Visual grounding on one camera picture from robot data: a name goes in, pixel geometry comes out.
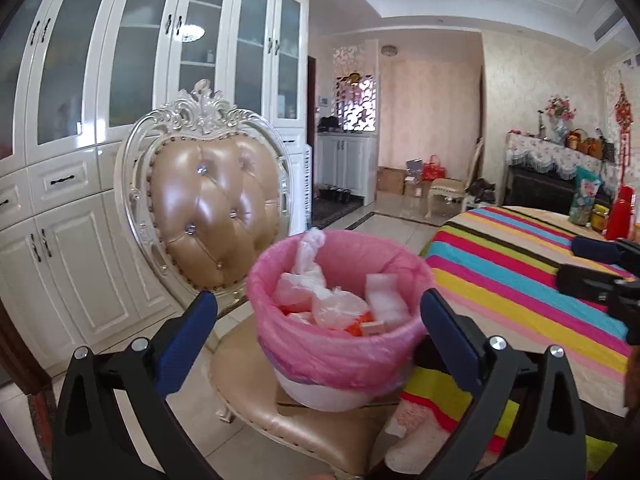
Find tall white glass-door cabinet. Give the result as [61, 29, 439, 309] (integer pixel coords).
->
[0, 0, 313, 396]

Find floral lace piano cloth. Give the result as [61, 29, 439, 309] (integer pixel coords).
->
[505, 132, 621, 181]

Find ornate tan padded chair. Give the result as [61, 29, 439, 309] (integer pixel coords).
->
[114, 79, 416, 478]

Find dark bag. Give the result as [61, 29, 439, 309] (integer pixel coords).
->
[467, 178, 498, 204]

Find striped colourful tablecloth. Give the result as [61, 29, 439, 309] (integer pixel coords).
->
[385, 205, 640, 476]

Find black piano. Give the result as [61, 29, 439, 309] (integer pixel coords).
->
[502, 165, 581, 216]

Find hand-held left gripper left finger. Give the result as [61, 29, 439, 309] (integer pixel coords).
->
[50, 290, 221, 480]

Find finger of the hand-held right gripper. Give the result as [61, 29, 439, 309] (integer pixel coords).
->
[571, 236, 640, 273]
[556, 265, 640, 307]

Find waste bin with pink bag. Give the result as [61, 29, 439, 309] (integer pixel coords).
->
[246, 227, 428, 413]

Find white lattice partition screen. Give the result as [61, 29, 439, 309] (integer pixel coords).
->
[332, 45, 381, 136]

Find red thermos jug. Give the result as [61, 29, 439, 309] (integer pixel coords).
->
[605, 185, 636, 242]

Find red gift bag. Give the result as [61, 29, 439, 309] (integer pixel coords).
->
[422, 155, 447, 183]

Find white patterned floor panel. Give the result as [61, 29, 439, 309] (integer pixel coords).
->
[290, 142, 316, 233]

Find cream wooden chair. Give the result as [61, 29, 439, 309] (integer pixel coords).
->
[425, 137, 486, 221]

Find row of dark shoes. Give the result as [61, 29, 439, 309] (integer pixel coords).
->
[317, 186, 353, 205]

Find red knot wall ornament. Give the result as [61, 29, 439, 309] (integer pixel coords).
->
[616, 84, 635, 198]

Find low white cabinet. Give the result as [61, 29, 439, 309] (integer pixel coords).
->
[316, 132, 378, 206]

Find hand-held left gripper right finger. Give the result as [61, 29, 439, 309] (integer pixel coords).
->
[420, 287, 587, 480]

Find pink flower bouquet vase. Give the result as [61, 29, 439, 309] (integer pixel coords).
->
[544, 94, 576, 143]

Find clear plastic bag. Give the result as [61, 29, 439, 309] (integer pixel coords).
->
[311, 286, 371, 331]

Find brown cardboard floor box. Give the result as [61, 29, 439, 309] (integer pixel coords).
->
[376, 166, 407, 195]

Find green snack bag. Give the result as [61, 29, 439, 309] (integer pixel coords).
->
[569, 166, 603, 226]

